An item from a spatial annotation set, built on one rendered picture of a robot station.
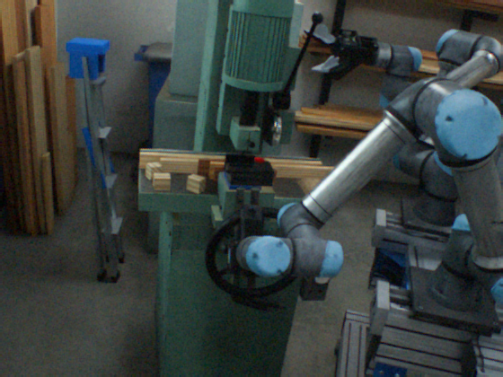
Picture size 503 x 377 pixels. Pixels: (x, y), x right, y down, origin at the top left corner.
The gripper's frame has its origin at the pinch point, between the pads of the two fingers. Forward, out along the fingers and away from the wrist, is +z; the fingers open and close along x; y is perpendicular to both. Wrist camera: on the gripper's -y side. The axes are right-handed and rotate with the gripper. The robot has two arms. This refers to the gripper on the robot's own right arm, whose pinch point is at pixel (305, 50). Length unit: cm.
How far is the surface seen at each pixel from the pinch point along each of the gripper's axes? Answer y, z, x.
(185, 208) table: -32, 31, 36
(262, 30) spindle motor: 3.5, 13.4, -2.5
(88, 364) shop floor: -115, 62, 69
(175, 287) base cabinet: -55, 32, 53
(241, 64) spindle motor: -5.9, 17.8, 2.2
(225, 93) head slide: -25.0, 18.8, -1.6
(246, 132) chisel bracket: -23.1, 13.3, 14.1
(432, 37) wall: -139, -173, -166
